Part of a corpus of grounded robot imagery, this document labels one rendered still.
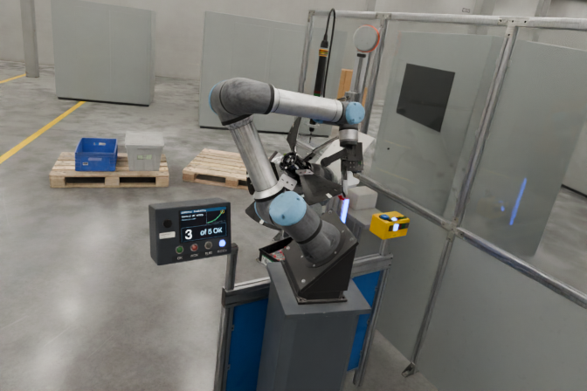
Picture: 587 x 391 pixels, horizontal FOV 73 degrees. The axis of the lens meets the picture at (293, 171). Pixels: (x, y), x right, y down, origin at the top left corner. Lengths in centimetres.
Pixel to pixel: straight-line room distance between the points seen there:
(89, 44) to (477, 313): 831
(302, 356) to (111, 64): 817
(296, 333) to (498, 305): 116
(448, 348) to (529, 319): 54
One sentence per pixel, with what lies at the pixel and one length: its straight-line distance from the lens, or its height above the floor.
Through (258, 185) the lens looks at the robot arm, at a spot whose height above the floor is 134.
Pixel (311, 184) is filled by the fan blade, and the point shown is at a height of 117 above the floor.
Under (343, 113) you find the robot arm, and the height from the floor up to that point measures 161.
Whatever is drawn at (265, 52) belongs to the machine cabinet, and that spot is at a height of 149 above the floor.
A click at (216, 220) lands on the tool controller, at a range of 142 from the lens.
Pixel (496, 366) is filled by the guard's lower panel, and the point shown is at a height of 45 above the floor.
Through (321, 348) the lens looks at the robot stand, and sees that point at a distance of 151.
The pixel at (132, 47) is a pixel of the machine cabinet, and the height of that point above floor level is 119.
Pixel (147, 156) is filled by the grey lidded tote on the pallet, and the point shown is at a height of 33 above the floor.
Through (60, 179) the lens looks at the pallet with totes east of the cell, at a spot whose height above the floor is 10.
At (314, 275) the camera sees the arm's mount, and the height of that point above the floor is 111.
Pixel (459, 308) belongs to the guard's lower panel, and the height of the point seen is 59.
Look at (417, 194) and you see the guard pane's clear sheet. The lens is 245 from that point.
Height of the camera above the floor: 184
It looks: 19 degrees down
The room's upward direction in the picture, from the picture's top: 8 degrees clockwise
